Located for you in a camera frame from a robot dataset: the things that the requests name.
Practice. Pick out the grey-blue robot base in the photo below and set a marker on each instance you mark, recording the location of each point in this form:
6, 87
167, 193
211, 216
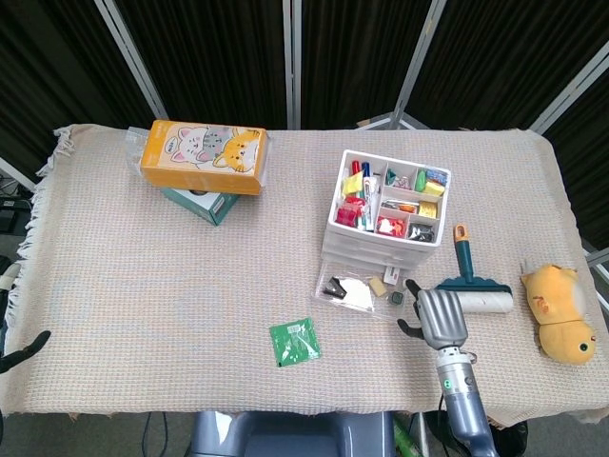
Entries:
295, 435

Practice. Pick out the yellow plush toy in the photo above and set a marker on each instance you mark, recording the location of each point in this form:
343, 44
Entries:
561, 309

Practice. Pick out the tan eraser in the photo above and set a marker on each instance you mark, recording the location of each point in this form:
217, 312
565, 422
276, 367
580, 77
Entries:
378, 286

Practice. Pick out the black equipment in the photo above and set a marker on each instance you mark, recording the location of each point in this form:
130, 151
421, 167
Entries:
12, 209

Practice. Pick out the red marker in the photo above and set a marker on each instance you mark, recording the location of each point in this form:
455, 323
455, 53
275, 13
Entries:
356, 167

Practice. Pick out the orange cat tissue pack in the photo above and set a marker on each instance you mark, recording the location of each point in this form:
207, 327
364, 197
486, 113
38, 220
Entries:
190, 164

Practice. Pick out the blue marker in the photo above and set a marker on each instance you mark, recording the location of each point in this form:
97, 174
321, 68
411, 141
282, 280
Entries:
366, 169

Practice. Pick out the red clips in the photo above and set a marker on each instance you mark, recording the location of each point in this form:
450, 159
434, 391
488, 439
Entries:
391, 226

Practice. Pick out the white red small card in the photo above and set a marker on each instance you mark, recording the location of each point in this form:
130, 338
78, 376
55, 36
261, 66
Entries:
391, 275

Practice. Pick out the clear bottom drawer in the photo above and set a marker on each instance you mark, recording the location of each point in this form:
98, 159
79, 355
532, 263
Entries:
361, 311

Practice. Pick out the beige woven tablecloth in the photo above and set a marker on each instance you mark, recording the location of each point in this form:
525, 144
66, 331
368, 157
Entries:
190, 295

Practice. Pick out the black folding screen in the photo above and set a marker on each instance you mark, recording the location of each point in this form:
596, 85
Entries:
214, 57

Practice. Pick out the yellow printed sticky notes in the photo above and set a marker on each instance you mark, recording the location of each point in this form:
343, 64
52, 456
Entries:
428, 209

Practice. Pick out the yellow note block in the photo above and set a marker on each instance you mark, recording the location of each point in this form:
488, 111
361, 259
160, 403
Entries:
434, 188

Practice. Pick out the blue clips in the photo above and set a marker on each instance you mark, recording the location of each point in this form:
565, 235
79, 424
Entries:
438, 174

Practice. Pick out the green plastic packet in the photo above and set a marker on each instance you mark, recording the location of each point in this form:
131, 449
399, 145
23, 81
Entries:
295, 342

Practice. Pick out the white drawer organizer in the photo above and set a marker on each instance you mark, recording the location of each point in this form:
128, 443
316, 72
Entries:
380, 247

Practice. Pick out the orange silver clips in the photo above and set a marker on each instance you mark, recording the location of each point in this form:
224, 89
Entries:
402, 206

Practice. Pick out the green white marker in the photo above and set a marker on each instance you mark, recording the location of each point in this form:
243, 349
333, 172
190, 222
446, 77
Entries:
369, 216

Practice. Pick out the teal lint roller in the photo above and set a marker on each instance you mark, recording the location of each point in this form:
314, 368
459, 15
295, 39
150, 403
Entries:
464, 271

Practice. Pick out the yellow folded paper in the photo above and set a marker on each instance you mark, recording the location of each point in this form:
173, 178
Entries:
353, 184

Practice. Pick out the green oval eraser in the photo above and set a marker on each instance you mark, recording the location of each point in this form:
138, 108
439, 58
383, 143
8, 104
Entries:
420, 180

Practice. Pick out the white paper tag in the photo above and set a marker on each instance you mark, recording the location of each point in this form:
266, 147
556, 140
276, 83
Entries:
358, 294

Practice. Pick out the green clip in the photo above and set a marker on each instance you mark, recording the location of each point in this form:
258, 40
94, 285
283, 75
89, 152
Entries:
390, 175

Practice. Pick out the red packet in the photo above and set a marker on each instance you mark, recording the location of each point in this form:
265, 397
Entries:
348, 213

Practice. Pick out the teal tissue box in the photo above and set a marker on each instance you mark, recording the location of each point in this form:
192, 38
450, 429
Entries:
209, 209

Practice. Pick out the black staple remover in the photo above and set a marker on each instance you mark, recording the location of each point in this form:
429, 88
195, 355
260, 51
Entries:
333, 288

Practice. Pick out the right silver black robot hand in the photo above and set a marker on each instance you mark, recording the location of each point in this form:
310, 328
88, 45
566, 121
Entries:
442, 319

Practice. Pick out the black binder clips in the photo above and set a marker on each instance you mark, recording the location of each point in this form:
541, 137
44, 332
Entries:
421, 232

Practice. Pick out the silver paper clips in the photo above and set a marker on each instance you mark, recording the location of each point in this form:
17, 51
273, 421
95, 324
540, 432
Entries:
403, 181

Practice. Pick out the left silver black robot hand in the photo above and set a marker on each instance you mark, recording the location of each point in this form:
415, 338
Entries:
21, 352

